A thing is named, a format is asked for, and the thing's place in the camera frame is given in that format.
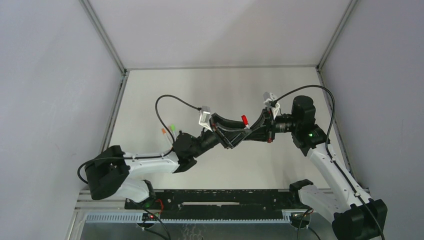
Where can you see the aluminium frame profile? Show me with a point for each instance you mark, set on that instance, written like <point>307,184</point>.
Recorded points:
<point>114,113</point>

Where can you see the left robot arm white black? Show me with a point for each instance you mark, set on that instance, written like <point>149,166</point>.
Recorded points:
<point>116,173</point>

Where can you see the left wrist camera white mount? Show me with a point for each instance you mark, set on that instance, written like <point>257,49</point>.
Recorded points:
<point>204,117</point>

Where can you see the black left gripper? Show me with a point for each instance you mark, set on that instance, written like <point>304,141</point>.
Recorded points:
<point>218,131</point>

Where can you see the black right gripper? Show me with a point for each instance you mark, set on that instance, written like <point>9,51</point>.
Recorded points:
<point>268,125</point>

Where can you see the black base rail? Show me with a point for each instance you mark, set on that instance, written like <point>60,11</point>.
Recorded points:
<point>225,204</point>

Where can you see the red pen cap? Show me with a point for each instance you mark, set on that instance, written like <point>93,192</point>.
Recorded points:
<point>244,120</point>

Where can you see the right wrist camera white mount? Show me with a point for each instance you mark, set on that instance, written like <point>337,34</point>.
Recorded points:
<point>270,100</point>

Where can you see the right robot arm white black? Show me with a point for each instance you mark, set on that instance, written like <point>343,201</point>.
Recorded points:
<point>352,212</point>

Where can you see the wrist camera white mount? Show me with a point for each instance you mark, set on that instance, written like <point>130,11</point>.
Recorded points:
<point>204,117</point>
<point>270,100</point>

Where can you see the small circuit board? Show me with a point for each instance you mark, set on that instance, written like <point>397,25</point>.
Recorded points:
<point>150,217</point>

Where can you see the white pen peach end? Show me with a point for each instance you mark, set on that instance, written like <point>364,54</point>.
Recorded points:
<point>169,140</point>

